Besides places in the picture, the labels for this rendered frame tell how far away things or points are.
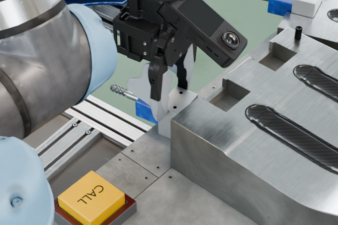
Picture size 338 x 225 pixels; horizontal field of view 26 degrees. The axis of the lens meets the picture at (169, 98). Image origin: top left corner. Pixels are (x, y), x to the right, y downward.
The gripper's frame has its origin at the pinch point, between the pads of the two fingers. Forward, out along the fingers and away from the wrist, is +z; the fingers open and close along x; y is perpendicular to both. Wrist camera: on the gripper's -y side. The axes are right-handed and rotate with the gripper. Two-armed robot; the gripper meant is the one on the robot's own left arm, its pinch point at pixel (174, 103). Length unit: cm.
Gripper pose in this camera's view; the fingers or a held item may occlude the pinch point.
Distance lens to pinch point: 101.5
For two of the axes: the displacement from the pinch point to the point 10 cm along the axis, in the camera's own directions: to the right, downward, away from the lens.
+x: -5.2, 5.8, -6.3
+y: -8.6, -3.5, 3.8
